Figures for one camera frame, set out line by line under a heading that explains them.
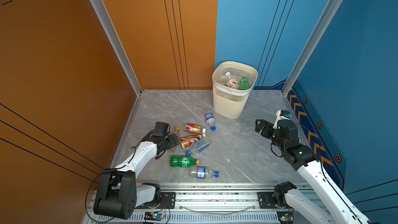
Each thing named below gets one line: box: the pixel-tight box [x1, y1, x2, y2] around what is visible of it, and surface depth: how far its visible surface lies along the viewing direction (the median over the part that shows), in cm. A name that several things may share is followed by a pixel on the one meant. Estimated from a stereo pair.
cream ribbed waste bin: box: [211, 61, 259, 120], surface depth 98 cm
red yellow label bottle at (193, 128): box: [184, 123, 207, 135], surface depth 96 cm
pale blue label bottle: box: [190, 137, 210, 153], surface depth 89 cm
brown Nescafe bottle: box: [179, 133, 207, 149], surface depth 90 cm
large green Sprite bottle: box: [169, 155, 201, 168], surface depth 83 cm
